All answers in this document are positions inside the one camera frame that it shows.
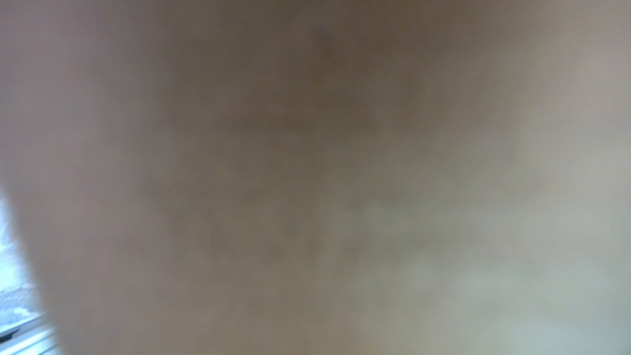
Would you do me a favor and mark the aluminium rail front frame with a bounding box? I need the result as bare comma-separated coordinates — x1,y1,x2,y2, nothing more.
1,316,65,355

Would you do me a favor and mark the brown cardboard box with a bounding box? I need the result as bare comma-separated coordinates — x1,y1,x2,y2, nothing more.
1,0,630,354

